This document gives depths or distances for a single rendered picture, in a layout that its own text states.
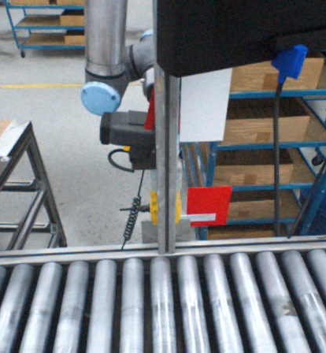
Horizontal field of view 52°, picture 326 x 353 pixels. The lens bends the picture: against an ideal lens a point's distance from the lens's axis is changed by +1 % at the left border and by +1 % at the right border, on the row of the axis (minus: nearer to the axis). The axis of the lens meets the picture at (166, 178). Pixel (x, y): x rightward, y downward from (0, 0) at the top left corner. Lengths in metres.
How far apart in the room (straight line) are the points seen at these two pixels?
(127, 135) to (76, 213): 1.42
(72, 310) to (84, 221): 1.22
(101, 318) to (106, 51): 0.55
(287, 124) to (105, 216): 1.16
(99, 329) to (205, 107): 0.48
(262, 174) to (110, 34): 0.83
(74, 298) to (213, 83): 0.53
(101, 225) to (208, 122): 1.37
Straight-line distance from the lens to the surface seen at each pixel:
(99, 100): 0.79
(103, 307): 0.77
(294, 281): 0.85
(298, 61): 0.45
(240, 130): 1.19
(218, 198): 0.78
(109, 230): 1.89
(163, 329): 0.73
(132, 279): 0.79
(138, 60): 0.89
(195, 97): 0.61
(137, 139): 0.64
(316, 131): 1.38
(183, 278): 0.79
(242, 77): 1.11
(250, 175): 1.32
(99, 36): 0.74
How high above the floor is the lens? 1.41
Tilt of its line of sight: 40 degrees down
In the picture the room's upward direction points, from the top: straight up
